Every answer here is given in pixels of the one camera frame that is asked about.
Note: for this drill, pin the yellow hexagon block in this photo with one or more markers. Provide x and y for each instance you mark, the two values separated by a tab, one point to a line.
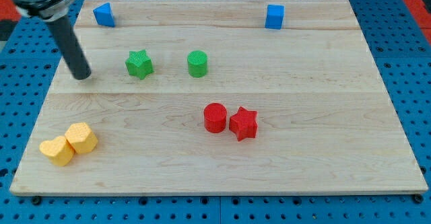
81	137

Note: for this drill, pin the yellow heart block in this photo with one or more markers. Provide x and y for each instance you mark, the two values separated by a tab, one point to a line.
58	150

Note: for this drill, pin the red cylinder block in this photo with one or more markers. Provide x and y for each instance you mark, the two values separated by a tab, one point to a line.
215	115

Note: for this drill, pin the wooden board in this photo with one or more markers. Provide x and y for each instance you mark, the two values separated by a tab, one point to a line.
326	124

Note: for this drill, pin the red star block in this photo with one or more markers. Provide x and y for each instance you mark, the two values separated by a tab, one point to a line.
244	123

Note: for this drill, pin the green cylinder block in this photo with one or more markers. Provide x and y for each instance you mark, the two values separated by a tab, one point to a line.
197	63

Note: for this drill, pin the green star block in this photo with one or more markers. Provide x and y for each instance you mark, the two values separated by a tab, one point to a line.
139	64

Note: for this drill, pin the blue cube block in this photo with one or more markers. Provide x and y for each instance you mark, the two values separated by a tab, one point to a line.
274	17

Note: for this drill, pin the blue triangle block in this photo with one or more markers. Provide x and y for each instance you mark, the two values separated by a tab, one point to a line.
104	15

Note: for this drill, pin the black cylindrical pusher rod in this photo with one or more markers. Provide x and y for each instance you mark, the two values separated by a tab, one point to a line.
66	40

